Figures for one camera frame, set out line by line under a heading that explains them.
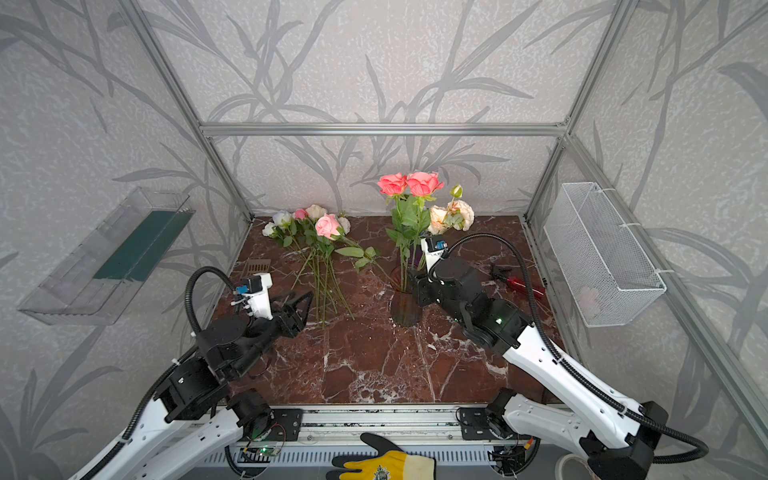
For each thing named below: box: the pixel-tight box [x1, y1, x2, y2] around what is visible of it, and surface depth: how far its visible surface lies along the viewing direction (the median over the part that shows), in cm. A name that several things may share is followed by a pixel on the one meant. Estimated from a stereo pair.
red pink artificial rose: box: [407, 172, 444, 291], surface depth 68 cm
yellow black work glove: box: [326, 432, 436, 480], surface depth 68 cm
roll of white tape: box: [555, 453, 602, 480], surface depth 69 cm
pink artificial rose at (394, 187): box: [378, 173, 409, 292], surface depth 69 cm
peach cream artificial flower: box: [428, 184, 475, 235], surface depth 71 cm
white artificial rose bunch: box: [262, 204, 380, 330], surface depth 107 cm
